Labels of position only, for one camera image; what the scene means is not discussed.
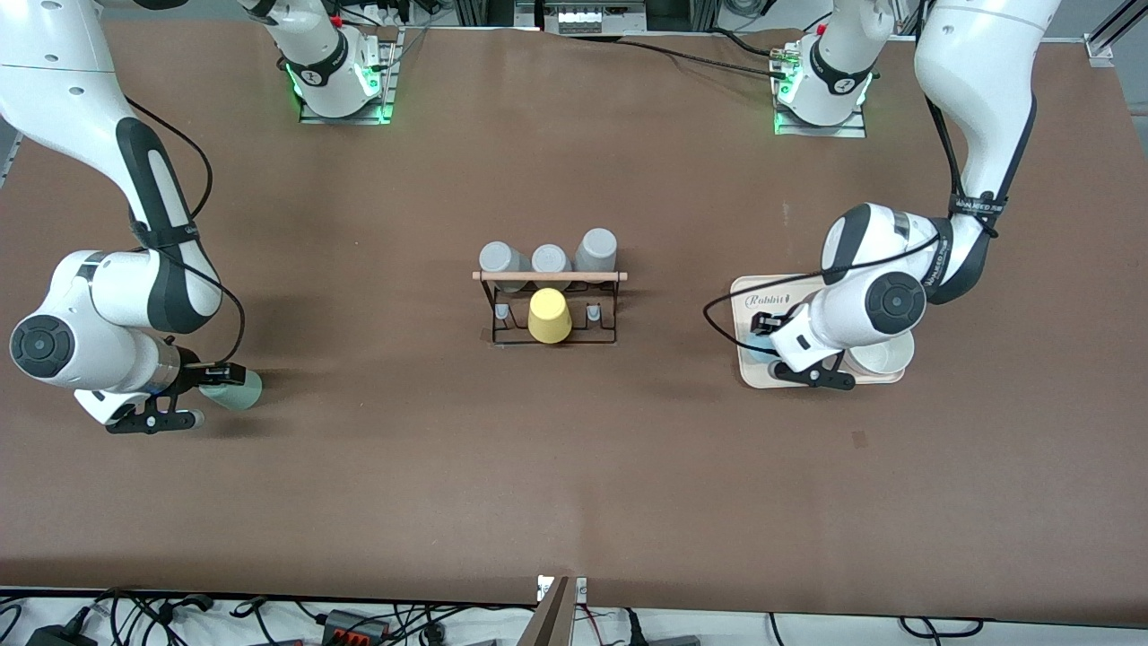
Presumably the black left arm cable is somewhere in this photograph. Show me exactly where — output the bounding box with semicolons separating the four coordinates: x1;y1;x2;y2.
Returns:
702;90;1001;362

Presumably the white plastic cup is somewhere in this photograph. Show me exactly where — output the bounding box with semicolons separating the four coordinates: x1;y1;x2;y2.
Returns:
848;330;917;376

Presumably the wooden slat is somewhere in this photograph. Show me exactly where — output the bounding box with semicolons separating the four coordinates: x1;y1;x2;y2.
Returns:
517;577;575;646

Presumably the white metal bracket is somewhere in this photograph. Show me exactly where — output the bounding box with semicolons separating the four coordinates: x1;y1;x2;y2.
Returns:
536;575;589;604

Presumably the black table cable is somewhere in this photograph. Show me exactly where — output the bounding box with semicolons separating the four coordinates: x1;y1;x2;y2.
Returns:
570;34;790;76
709;27;808;60

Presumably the black wire cup rack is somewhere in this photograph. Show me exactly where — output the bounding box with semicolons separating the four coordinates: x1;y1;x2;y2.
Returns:
472;269;629;349

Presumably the white power strip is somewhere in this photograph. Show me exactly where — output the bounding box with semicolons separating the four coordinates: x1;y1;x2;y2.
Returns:
554;3;648;35

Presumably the grey plastic cup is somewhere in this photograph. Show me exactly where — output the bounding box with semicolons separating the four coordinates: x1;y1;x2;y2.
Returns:
531;244;573;290
478;240;530;293
574;228;620;288

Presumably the mint green plastic cup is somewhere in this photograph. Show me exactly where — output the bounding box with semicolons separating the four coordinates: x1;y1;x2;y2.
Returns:
199;368;264;413

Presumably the aluminium frame profile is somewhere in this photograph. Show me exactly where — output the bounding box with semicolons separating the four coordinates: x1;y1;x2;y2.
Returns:
0;121;24;191
1083;0;1148;65

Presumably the black box with red connectors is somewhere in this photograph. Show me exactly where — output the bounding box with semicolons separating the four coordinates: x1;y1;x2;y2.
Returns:
321;608;394;645

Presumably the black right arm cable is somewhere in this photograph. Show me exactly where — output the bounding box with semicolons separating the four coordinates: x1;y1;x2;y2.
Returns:
124;94;247;371

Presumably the black power adapter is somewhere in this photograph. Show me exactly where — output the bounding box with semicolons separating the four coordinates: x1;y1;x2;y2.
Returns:
25;622;98;646

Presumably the yellow plastic cup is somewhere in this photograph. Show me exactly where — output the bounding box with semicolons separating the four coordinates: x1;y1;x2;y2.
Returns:
527;287;572;345

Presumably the cream tray with Rabbit print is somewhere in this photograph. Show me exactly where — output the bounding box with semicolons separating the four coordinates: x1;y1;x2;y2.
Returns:
729;273;909;389

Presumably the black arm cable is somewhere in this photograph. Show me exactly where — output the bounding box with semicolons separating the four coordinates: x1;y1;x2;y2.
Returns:
702;90;1001;362
124;94;247;371

